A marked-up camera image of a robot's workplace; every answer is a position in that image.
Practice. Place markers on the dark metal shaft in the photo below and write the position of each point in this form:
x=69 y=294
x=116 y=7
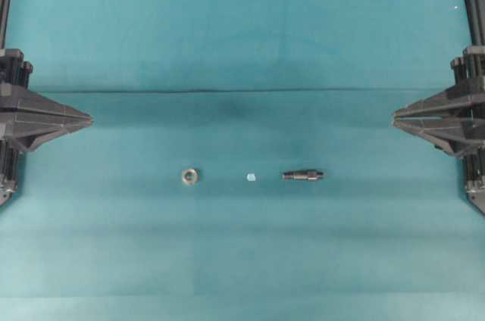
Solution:
x=303 y=175

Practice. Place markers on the black base frame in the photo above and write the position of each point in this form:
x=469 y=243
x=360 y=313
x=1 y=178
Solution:
x=4 y=10
x=475 y=13

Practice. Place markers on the silver metal washer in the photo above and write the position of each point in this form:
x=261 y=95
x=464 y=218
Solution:
x=190 y=176

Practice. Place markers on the black right base frame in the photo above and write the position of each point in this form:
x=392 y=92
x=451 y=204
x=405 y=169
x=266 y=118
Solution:
x=475 y=13

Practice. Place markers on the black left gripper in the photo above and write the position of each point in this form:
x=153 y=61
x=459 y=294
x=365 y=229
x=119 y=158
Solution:
x=27 y=137

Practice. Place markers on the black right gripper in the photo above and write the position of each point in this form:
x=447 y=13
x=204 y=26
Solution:
x=457 y=137

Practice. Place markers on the black left base frame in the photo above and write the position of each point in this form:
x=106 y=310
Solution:
x=4 y=10

